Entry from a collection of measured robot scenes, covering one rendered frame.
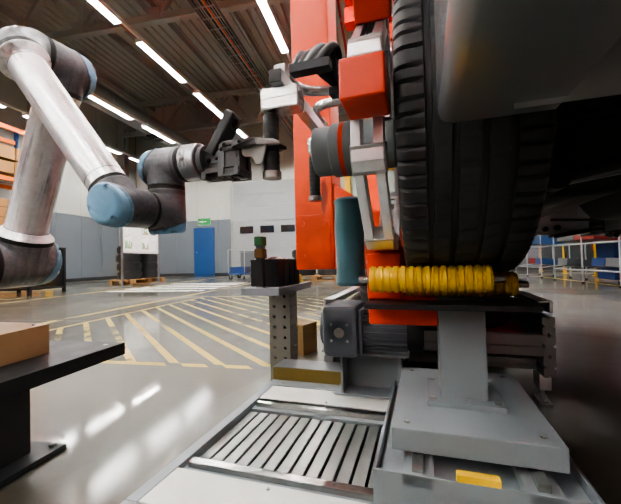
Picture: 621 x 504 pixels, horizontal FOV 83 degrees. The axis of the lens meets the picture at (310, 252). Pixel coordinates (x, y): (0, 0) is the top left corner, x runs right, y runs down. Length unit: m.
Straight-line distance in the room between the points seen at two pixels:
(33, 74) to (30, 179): 0.33
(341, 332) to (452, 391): 0.42
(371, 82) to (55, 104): 0.72
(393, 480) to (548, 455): 0.27
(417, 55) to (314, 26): 1.06
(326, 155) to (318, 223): 0.52
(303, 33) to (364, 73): 1.08
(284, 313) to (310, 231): 0.42
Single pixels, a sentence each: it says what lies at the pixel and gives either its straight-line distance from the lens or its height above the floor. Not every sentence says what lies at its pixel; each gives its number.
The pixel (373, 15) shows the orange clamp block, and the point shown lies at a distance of 0.88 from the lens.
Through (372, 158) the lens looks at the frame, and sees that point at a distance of 0.67.
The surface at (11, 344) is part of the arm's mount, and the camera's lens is 1.26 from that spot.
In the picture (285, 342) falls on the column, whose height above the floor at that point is 0.19.
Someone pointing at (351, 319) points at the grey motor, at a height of 0.36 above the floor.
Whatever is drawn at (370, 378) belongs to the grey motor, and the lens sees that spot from 1.38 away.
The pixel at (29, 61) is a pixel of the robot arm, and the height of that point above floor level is 1.05.
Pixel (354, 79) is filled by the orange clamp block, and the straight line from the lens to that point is 0.63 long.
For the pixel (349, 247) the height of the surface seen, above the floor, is 0.59.
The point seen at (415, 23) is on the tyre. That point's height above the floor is 0.94.
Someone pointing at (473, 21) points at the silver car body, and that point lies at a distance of 0.35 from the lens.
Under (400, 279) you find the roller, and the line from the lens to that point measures 0.76.
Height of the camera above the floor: 0.56
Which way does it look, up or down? 1 degrees up
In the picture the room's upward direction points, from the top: 1 degrees counter-clockwise
